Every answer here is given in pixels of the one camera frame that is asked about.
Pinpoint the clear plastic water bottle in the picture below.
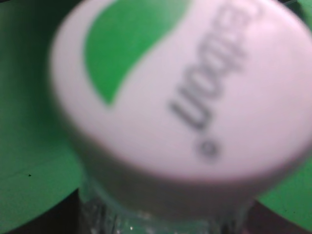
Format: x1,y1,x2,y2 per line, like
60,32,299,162
48,0,312,234

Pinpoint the left gripper purple right finger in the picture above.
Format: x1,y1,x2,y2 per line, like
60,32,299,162
251,201,295,234

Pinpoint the left gripper purple left finger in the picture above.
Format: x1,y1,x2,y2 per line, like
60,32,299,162
36,187,85,234

